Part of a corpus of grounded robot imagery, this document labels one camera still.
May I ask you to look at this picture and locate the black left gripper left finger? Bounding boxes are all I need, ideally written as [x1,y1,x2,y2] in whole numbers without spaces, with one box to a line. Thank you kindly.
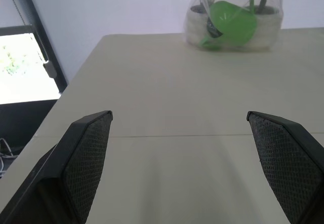
[0,110,114,224]

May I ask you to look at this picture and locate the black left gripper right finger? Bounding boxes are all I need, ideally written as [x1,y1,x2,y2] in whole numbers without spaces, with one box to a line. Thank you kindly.
[246,110,324,224]

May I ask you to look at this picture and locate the potted green plant in wrap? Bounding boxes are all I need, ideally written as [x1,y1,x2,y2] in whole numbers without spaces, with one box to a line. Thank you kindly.
[182,0,284,53]

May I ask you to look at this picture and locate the white potted plant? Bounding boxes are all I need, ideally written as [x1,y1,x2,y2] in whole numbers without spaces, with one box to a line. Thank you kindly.
[186,0,223,45]
[231,0,283,48]

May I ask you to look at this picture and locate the green plastic watering can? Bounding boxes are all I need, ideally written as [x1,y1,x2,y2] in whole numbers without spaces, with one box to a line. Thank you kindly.
[199,0,258,51]

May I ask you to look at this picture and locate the white cables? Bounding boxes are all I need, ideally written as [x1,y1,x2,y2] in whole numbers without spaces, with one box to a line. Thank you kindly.
[0,137,20,178]

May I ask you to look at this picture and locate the blind pull cord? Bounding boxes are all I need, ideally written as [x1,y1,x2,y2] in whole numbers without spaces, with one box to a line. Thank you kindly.
[7,0,56,79]

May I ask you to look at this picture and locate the black window frame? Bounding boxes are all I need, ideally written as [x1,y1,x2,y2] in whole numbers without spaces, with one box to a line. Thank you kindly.
[0,0,68,156]

